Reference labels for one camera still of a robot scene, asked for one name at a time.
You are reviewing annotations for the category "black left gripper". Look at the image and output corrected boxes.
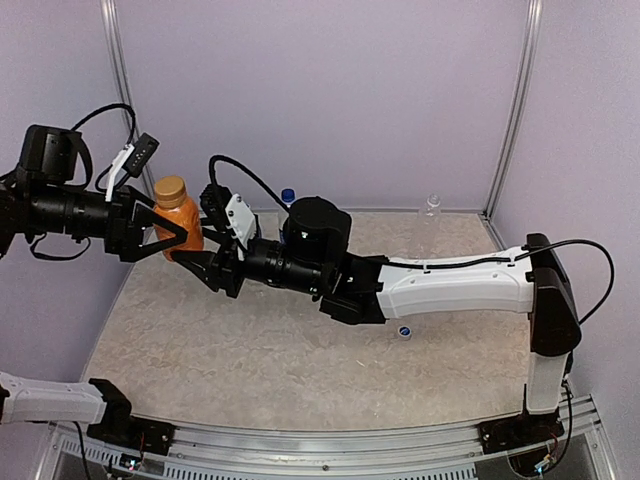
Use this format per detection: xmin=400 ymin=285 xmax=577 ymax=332
xmin=27 ymin=181 xmax=186 ymax=261

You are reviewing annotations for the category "orange juice bottle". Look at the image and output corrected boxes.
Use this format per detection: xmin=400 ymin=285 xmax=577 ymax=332
xmin=154 ymin=193 xmax=204 ymax=262

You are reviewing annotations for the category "blue white bottle cap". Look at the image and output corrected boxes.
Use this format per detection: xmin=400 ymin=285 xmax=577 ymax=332
xmin=398 ymin=326 xmax=412 ymax=340

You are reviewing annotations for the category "clear bottle blue label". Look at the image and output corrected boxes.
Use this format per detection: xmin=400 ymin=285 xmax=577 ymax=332
xmin=415 ymin=194 xmax=441 ymax=258

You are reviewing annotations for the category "gold juice bottle cap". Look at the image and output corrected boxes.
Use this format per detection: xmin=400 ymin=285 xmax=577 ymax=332
xmin=154 ymin=175 xmax=187 ymax=209

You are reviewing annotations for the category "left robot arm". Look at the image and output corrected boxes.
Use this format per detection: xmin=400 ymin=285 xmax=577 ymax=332
xmin=1 ymin=125 xmax=188 ymax=445

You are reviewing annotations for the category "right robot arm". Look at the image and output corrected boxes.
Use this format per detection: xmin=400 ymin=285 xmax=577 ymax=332
xmin=171 ymin=195 xmax=582 ymax=444

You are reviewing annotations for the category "water bottle blue cap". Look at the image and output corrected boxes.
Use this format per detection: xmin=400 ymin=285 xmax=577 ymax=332
xmin=278 ymin=187 xmax=297 ymax=241

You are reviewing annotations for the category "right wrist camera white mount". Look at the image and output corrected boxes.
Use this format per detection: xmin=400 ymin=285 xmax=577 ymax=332
xmin=200 ymin=184 xmax=260 ymax=249

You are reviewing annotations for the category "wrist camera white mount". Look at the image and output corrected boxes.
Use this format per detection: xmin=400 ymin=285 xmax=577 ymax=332
xmin=105 ymin=133 xmax=160 ymax=202
xmin=200 ymin=184 xmax=260 ymax=249

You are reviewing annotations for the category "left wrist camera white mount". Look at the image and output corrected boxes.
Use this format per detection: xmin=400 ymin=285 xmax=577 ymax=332
xmin=105 ymin=133 xmax=160 ymax=202

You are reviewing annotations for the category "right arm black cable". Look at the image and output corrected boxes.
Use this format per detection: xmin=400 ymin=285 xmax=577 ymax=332
xmin=207 ymin=154 xmax=615 ymax=326

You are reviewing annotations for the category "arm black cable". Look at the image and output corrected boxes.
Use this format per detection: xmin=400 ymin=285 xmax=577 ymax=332
xmin=207 ymin=154 xmax=615 ymax=326
xmin=69 ymin=102 xmax=139 ymax=151

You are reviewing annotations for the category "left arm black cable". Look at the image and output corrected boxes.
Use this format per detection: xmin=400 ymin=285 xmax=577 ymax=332
xmin=69 ymin=102 xmax=139 ymax=151

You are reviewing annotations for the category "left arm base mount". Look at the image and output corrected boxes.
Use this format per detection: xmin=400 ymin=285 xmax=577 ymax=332
xmin=87 ymin=378 xmax=176 ymax=456

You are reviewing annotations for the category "aluminium front rail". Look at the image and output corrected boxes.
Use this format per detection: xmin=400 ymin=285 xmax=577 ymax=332
xmin=36 ymin=396 xmax=618 ymax=479

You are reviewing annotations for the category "aluminium corner post left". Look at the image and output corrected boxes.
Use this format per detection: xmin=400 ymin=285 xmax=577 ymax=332
xmin=99 ymin=0 xmax=154 ymax=196

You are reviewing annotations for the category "aluminium corner post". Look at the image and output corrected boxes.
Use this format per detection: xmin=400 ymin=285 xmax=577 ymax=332
xmin=483 ymin=0 xmax=543 ymax=223
xmin=99 ymin=0 xmax=154 ymax=196

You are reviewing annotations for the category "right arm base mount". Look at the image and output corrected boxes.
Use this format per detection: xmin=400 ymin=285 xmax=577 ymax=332
xmin=477 ymin=386 xmax=565 ymax=454

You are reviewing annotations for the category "aluminium corner post right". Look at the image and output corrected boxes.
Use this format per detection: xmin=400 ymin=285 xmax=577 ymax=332
xmin=483 ymin=0 xmax=543 ymax=223

